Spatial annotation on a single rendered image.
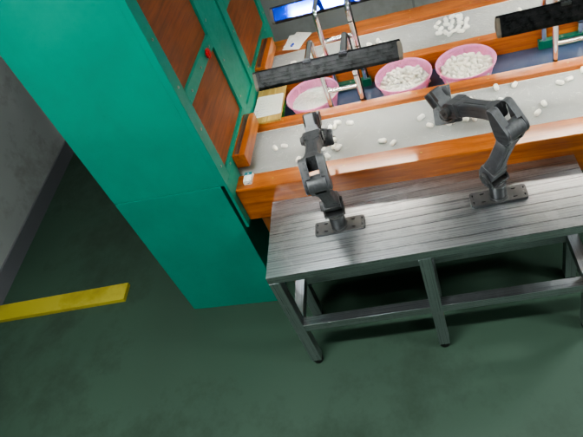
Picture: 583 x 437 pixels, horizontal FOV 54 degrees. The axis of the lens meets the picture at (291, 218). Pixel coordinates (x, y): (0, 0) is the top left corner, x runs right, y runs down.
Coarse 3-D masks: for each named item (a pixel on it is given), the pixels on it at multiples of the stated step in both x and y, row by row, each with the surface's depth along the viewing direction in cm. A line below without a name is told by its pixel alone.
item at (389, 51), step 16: (368, 48) 223; (384, 48) 222; (400, 48) 220; (288, 64) 233; (320, 64) 230; (336, 64) 228; (352, 64) 226; (368, 64) 225; (256, 80) 238; (272, 80) 236; (288, 80) 234; (304, 80) 233
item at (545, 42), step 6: (540, 0) 243; (546, 0) 242; (582, 24) 248; (546, 30) 252; (582, 30) 251; (546, 36) 254; (552, 36) 256; (564, 36) 253; (570, 36) 253; (540, 42) 256; (546, 42) 256; (552, 42) 256; (570, 42) 255; (540, 48) 258; (546, 48) 258
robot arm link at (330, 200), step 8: (312, 176) 191; (320, 176) 190; (312, 184) 190; (320, 184) 189; (312, 192) 191; (320, 192) 195; (328, 192) 196; (336, 192) 212; (328, 200) 204; (336, 200) 209; (328, 208) 213; (336, 208) 215
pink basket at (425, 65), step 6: (402, 60) 272; (408, 60) 271; (414, 60) 270; (420, 60) 267; (384, 66) 272; (390, 66) 273; (396, 66) 274; (414, 66) 271; (420, 66) 269; (426, 66) 265; (378, 72) 270; (384, 72) 273; (378, 78) 270; (378, 84) 269; (420, 84) 254; (426, 84) 258; (384, 90) 259; (402, 90) 255; (408, 90) 254
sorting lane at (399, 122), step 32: (480, 96) 240; (512, 96) 233; (544, 96) 227; (576, 96) 221; (288, 128) 267; (352, 128) 252; (384, 128) 245; (416, 128) 238; (448, 128) 232; (480, 128) 226; (256, 160) 258; (288, 160) 251
